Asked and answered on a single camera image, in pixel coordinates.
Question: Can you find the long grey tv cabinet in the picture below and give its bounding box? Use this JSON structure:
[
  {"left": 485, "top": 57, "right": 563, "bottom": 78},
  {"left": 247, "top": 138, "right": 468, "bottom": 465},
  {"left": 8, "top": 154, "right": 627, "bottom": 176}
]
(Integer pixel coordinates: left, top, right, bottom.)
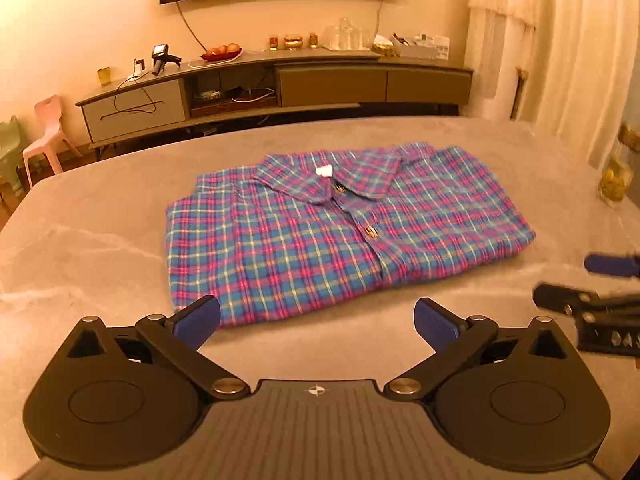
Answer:
[{"left": 75, "top": 50, "right": 475, "bottom": 161}]

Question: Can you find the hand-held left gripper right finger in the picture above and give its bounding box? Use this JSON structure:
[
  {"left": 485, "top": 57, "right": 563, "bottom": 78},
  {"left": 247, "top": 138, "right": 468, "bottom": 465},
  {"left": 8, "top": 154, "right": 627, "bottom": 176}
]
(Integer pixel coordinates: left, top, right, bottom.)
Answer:
[{"left": 383, "top": 297, "right": 572, "bottom": 402}]

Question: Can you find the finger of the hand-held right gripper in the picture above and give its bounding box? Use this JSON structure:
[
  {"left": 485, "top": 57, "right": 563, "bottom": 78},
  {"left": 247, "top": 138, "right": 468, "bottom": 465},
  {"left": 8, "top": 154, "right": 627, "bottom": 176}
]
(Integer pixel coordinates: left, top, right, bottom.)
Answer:
[
  {"left": 584, "top": 253, "right": 640, "bottom": 280},
  {"left": 532, "top": 283, "right": 603, "bottom": 317}
]

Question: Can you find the green plastic chair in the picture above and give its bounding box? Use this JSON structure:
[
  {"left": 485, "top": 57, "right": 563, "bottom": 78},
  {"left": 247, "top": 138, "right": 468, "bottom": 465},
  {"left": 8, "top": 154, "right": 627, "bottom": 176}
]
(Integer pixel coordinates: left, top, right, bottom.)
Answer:
[{"left": 0, "top": 115, "right": 26, "bottom": 198}]

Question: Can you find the black cable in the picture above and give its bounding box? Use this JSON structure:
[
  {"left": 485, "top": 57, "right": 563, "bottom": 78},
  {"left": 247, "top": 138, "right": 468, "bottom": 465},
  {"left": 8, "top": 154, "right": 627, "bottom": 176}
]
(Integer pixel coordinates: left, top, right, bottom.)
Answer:
[{"left": 100, "top": 70, "right": 166, "bottom": 122}]

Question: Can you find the red plate of fruit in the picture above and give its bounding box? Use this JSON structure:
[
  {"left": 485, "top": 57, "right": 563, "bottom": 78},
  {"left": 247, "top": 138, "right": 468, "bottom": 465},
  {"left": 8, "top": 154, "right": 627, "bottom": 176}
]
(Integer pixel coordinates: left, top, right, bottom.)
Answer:
[{"left": 201, "top": 43, "right": 244, "bottom": 62}]

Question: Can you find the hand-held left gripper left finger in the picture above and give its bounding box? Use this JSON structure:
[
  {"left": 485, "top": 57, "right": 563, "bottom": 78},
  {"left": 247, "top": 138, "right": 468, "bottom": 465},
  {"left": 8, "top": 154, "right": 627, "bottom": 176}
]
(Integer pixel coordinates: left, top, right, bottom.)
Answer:
[{"left": 65, "top": 295, "right": 252, "bottom": 402}]

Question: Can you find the black handheld device with screen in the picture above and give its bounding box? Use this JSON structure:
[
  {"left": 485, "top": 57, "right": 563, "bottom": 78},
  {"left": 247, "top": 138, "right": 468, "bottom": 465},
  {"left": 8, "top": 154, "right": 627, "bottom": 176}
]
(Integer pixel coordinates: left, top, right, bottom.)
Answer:
[{"left": 151, "top": 45, "right": 182, "bottom": 77}]

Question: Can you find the pink plastic chair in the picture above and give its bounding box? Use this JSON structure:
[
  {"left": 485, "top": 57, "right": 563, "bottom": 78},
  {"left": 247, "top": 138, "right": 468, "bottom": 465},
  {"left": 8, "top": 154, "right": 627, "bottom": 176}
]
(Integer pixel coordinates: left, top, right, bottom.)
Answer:
[{"left": 21, "top": 95, "right": 85, "bottom": 188}]

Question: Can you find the blue pink plaid shirt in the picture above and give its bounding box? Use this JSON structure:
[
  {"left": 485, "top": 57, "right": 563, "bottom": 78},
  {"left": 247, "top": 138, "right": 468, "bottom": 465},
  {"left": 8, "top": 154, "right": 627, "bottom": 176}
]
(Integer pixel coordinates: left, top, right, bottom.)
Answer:
[{"left": 164, "top": 142, "right": 538, "bottom": 330}]

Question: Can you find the cream curtain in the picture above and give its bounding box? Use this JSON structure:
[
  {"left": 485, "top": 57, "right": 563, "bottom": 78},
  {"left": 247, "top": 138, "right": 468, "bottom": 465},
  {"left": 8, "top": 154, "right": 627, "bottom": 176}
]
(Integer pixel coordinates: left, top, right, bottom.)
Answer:
[{"left": 465, "top": 0, "right": 640, "bottom": 171}]

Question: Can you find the clear glass pitcher set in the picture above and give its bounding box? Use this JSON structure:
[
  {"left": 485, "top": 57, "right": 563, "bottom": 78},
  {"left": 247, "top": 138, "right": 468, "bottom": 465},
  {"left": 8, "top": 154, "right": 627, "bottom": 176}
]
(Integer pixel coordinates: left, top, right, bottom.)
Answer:
[{"left": 322, "top": 17, "right": 375, "bottom": 52}]

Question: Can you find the white box of supplies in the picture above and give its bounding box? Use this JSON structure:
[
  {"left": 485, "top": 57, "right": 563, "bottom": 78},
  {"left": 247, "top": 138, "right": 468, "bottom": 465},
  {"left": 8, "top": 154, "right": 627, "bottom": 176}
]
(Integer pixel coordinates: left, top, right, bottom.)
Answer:
[{"left": 391, "top": 33, "right": 451, "bottom": 60}]

